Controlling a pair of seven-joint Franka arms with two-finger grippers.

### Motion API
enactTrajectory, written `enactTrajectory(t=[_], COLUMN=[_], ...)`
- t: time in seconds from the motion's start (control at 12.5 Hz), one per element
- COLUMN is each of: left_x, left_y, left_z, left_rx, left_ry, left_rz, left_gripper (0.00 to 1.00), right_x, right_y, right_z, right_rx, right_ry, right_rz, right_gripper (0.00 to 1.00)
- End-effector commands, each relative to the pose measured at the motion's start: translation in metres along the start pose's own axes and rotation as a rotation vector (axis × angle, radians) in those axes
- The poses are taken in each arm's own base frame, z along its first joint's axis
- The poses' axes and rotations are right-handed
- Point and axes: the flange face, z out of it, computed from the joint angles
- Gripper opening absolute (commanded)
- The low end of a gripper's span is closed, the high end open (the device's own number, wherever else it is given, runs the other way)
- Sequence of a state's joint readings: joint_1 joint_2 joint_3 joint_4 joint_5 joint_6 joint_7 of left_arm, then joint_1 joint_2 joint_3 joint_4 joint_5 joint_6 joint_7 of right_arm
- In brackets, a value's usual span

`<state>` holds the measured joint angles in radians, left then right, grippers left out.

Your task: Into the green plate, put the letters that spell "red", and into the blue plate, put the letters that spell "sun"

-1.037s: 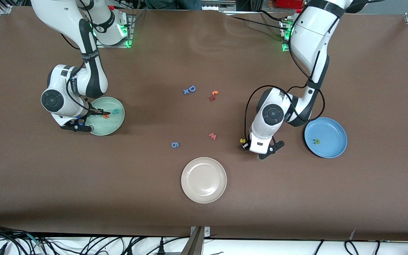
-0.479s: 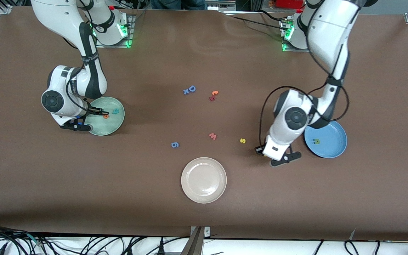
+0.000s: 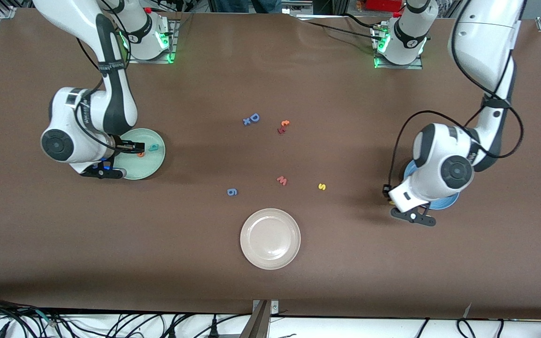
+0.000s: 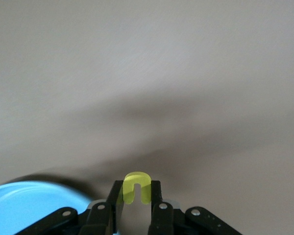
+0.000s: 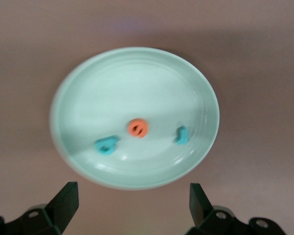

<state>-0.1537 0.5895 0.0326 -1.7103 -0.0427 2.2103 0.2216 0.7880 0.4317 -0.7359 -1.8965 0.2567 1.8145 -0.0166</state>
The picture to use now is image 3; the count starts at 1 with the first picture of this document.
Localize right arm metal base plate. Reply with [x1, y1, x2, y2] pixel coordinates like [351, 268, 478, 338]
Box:
[126, 19, 178, 64]

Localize black base supply cables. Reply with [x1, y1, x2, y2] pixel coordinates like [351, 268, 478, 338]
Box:
[297, 13, 386, 42]

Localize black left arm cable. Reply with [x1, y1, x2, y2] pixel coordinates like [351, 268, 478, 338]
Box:
[386, 0, 525, 188]

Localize metal table edge bracket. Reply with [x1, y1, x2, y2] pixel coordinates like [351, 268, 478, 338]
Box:
[240, 300, 279, 338]

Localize grey metal device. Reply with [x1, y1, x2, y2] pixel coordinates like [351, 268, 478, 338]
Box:
[282, 0, 314, 15]

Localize beige plate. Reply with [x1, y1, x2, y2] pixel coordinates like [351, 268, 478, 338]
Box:
[240, 208, 301, 270]

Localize blue plate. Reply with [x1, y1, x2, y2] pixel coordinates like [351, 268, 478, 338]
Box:
[403, 159, 461, 210]

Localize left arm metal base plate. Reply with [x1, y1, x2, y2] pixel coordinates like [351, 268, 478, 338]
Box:
[373, 26, 424, 70]

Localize black looped floor cable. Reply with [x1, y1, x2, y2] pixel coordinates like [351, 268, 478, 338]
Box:
[457, 318, 477, 338]

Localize red box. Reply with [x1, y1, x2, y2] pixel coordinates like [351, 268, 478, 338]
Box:
[364, 0, 405, 12]

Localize green plate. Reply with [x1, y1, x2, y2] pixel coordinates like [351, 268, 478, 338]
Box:
[111, 128, 166, 181]

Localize black floor cable tangle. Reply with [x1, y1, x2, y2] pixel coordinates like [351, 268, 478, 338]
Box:
[0, 295, 67, 338]

